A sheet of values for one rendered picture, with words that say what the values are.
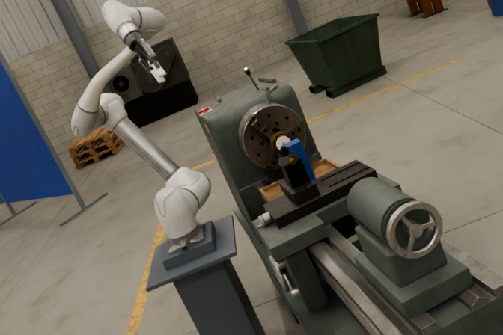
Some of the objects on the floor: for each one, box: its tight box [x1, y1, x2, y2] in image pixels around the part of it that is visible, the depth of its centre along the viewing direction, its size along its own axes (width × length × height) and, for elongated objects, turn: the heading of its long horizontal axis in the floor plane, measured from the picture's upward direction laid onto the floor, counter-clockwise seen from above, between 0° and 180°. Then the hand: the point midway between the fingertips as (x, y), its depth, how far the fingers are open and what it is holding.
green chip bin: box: [284, 13, 387, 99], centre depth 750 cm, size 134×94×85 cm
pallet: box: [67, 126, 124, 170], centre depth 1028 cm, size 125×86×44 cm
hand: (158, 72), depth 209 cm, fingers open, 3 cm apart
